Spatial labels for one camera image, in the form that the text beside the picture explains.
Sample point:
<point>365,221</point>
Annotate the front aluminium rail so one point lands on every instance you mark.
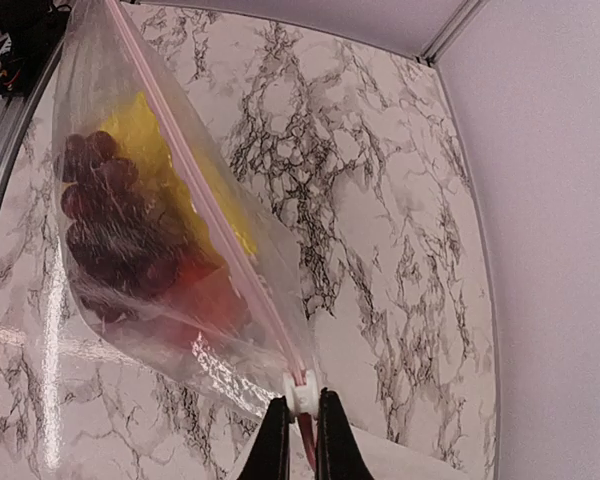
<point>5,130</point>

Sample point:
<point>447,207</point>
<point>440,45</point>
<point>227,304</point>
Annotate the left aluminium frame post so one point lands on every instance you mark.
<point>460,19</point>

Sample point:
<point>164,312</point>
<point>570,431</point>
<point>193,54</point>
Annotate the purple grape bunch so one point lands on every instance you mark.
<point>123,241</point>

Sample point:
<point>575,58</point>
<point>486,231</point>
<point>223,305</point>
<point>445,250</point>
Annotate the orange tangerine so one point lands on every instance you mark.
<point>204,295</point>

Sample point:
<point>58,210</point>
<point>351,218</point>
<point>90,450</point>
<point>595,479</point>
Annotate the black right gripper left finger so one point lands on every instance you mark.
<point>269,457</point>

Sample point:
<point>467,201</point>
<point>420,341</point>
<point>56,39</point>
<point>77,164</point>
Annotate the yellow banana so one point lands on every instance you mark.
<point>137,131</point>

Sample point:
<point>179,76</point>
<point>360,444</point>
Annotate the clear zip top bag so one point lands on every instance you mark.
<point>104,64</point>

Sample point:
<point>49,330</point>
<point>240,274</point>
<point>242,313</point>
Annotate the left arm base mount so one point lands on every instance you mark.
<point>30,31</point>

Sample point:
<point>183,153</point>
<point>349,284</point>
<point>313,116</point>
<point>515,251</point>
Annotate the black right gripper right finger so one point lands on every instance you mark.
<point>338,456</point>

